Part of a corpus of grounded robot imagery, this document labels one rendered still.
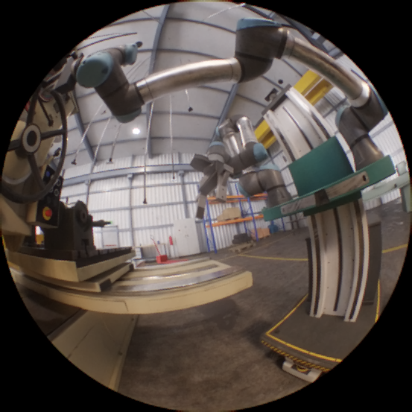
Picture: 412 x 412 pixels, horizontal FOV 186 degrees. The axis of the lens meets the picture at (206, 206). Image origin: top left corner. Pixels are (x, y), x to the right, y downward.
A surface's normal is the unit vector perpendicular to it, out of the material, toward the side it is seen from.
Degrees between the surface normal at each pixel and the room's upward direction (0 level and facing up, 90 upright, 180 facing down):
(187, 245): 90
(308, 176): 90
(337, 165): 90
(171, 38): 169
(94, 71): 180
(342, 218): 90
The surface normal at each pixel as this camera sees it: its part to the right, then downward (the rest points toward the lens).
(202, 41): 0.22, 0.89
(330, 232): -0.91, 0.07
